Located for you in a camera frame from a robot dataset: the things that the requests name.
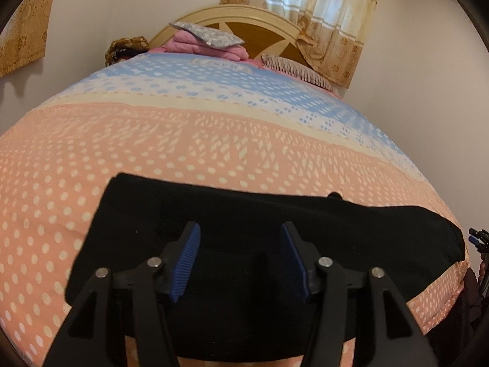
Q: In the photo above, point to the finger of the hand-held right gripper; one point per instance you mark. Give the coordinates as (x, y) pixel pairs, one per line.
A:
(477, 237)

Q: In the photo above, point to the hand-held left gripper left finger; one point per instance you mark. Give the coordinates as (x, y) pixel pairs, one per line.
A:
(189, 260)

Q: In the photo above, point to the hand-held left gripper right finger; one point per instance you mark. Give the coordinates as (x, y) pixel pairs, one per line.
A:
(294, 263)

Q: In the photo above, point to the black pants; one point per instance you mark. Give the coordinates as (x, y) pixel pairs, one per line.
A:
(237, 218)

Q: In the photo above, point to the person's right hand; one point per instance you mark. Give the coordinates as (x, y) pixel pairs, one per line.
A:
(483, 269)

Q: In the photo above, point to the person's dark clothing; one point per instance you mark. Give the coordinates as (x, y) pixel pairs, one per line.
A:
(450, 321)

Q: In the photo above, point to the bed with dotted pastel sheet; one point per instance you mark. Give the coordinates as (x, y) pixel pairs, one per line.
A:
(191, 141)

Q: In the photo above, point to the striped pillow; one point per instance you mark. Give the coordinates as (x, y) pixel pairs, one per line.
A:
(298, 69)

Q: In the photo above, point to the pink blanket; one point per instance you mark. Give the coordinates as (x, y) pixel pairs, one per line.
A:
(183, 44)

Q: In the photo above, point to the brown patterned bag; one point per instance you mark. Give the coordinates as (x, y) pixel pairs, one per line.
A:
(126, 46)

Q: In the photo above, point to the grey floral pillow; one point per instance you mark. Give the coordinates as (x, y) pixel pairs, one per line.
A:
(208, 34)

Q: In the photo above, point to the cream wooden headboard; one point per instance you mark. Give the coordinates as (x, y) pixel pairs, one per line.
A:
(263, 34)

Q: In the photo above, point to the beige patterned curtain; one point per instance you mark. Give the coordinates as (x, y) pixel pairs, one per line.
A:
(23, 34)
(328, 26)

